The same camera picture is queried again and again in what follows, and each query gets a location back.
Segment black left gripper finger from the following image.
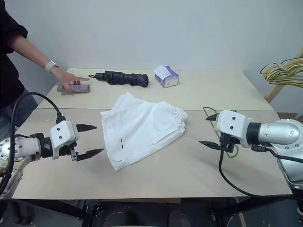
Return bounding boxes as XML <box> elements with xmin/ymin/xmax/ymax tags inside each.
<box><xmin>76</xmin><ymin>148</ymin><xmax>105</xmax><ymax>162</ymax></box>
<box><xmin>75</xmin><ymin>124</ymin><xmax>98</xmax><ymax>133</ymax></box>

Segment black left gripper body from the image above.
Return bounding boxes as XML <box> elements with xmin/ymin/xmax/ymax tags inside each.
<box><xmin>63</xmin><ymin>141</ymin><xmax>80</xmax><ymax>162</ymax></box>

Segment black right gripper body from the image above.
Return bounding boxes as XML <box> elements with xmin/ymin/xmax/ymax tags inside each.
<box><xmin>218</xmin><ymin>132</ymin><xmax>238</xmax><ymax>152</ymax></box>

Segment smartphone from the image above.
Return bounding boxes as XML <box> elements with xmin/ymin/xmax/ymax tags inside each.
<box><xmin>57</xmin><ymin>83</ymin><xmax>91</xmax><ymax>94</ymax></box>

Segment white shorts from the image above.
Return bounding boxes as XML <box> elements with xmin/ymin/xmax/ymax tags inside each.
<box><xmin>99</xmin><ymin>91</ymin><xmax>189</xmax><ymax>172</ymax></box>

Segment person's bare hand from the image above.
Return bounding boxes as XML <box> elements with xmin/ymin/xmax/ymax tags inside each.
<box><xmin>50</xmin><ymin>68</ymin><xmax>91</xmax><ymax>92</ymax></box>

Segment purple white tissue box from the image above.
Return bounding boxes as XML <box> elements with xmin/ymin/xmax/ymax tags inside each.
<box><xmin>153</xmin><ymin>65</ymin><xmax>179</xmax><ymax>89</ymax></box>

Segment black folded umbrella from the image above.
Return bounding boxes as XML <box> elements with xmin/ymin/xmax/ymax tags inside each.
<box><xmin>88</xmin><ymin>70</ymin><xmax>150</xmax><ymax>88</ymax></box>

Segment wooden clothes rack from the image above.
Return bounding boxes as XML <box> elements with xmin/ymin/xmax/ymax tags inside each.
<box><xmin>263</xmin><ymin>46</ymin><xmax>303</xmax><ymax>104</ymax></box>

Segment white wristwatch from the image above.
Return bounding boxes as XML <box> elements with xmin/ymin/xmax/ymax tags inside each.
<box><xmin>45</xmin><ymin>60</ymin><xmax>60</xmax><ymax>72</ymax></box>

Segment light wooden slat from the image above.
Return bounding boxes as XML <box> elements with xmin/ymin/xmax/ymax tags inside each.
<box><xmin>236</xmin><ymin>210</ymin><xmax>247</xmax><ymax>227</ymax></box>

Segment person in black top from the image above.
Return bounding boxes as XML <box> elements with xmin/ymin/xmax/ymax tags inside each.
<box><xmin>0</xmin><ymin>0</ymin><xmax>39</xmax><ymax>142</ymax></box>

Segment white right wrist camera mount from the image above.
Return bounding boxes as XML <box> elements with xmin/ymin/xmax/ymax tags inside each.
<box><xmin>214</xmin><ymin>109</ymin><xmax>254</xmax><ymax>140</ymax></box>

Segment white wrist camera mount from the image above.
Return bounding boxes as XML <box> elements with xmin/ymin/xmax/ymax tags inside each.
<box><xmin>214</xmin><ymin>109</ymin><xmax>254</xmax><ymax>140</ymax></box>
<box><xmin>49</xmin><ymin>121</ymin><xmax>80</xmax><ymax>160</ymax></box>

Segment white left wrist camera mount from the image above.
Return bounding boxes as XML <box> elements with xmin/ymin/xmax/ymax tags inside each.
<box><xmin>49</xmin><ymin>121</ymin><xmax>80</xmax><ymax>160</ymax></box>

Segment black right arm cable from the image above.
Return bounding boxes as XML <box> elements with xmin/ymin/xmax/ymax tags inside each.
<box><xmin>218</xmin><ymin>141</ymin><xmax>303</xmax><ymax>198</ymax></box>

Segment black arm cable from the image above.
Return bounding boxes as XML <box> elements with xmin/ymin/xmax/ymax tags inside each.
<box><xmin>0</xmin><ymin>92</ymin><xmax>67</xmax><ymax>190</ymax></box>
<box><xmin>218</xmin><ymin>141</ymin><xmax>303</xmax><ymax>198</ymax></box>

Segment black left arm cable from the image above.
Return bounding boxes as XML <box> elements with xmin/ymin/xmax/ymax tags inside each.
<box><xmin>0</xmin><ymin>92</ymin><xmax>67</xmax><ymax>190</ymax></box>

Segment wire clothes hangers bunch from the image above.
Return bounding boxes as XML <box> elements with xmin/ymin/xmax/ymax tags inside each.
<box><xmin>259</xmin><ymin>59</ymin><xmax>303</xmax><ymax>83</ymax></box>

